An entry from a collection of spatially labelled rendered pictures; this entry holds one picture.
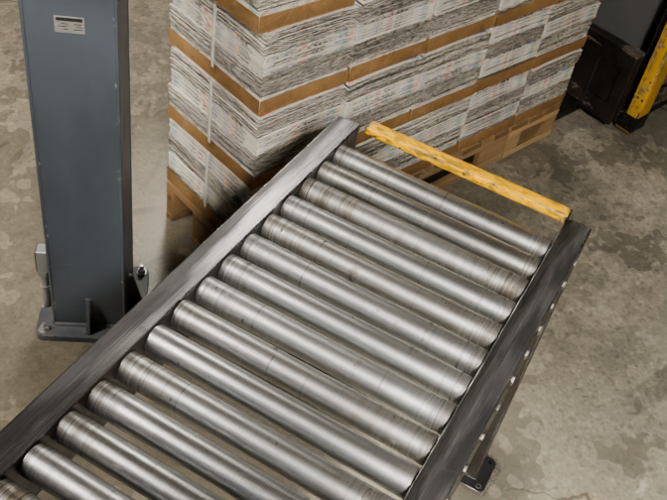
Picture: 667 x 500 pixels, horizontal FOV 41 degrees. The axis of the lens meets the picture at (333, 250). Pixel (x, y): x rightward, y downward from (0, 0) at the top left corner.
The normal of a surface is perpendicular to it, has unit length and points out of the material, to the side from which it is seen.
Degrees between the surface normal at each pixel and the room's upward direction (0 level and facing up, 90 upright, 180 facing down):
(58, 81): 90
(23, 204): 0
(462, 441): 0
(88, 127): 90
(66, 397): 0
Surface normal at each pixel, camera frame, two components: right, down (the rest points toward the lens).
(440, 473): 0.14, -0.72
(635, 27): -0.74, 0.38
